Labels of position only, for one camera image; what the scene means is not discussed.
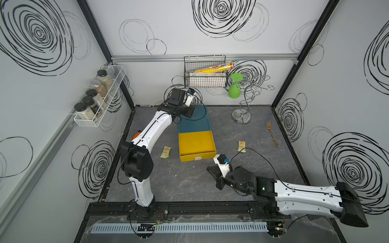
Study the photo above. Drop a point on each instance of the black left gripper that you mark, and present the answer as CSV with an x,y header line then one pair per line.
x,y
189,110

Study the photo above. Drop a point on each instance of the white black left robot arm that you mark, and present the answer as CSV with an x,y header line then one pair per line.
x,y
136,159

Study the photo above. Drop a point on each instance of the white box in basket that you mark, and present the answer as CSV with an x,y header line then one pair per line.
x,y
200,80

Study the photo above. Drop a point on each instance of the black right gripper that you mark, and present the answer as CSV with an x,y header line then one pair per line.
x,y
216,172

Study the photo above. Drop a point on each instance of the clear acrylic spice shelf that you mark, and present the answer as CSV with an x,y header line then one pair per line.
x,y
114,101

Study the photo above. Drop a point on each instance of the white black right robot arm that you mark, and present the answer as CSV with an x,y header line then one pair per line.
x,y
339,201

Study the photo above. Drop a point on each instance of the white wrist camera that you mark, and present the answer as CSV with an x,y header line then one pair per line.
x,y
189,97
223,163

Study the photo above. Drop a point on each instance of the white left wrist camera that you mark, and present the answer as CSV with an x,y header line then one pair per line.
x,y
189,97

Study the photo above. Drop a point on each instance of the black wire wall basket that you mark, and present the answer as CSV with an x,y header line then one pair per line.
x,y
192,63

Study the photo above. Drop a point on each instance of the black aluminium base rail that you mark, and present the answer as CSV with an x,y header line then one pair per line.
x,y
253,209

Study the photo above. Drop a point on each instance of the teal drawer cabinet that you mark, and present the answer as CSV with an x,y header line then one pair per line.
x,y
199,121

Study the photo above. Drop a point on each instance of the grey slotted cable duct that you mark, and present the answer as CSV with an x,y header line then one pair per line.
x,y
207,227

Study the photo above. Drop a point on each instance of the spice jar black lid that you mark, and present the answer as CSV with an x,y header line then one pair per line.
x,y
83,111
105,79
97,98
91,103

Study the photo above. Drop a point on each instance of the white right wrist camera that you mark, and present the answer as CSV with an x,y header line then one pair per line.
x,y
223,163

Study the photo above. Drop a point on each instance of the orange cup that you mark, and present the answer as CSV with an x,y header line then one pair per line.
x,y
136,134

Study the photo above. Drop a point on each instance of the yellow drawer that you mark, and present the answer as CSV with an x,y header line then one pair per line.
x,y
196,146

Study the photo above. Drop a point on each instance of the yellow snack tube package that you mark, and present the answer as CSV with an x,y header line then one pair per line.
x,y
214,69

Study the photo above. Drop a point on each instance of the gold fork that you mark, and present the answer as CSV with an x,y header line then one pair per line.
x,y
268,125

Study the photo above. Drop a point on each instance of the green cookie packet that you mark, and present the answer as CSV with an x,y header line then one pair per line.
x,y
166,152
242,146

